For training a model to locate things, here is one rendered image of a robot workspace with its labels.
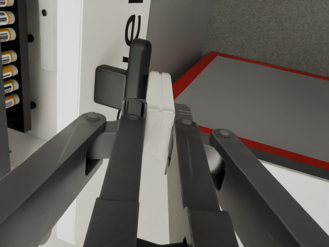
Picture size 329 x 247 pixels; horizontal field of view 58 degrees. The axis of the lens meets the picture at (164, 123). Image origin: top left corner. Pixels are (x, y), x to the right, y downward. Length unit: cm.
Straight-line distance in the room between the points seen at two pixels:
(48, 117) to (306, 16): 90
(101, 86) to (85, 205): 11
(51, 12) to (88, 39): 11
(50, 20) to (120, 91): 12
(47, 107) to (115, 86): 16
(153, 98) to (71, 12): 7
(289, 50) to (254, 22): 15
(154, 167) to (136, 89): 22
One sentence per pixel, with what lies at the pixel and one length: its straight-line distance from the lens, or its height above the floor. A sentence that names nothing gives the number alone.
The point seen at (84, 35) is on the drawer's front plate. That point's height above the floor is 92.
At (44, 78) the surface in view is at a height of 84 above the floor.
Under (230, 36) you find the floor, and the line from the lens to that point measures 110.
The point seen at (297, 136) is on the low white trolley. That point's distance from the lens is 51.
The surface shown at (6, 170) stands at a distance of 29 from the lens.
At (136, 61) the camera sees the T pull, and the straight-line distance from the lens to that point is 19.
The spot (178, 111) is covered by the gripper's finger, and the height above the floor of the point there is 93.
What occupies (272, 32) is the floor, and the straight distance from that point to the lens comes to 109.
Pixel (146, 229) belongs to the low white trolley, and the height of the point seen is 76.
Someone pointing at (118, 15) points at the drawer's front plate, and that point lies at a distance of 23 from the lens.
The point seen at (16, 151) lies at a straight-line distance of 36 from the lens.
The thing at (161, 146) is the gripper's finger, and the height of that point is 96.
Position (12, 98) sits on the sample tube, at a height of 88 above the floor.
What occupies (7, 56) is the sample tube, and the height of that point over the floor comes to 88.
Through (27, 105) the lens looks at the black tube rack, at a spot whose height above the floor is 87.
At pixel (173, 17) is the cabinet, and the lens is 62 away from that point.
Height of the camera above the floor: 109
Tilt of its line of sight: 61 degrees down
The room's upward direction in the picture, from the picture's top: 139 degrees counter-clockwise
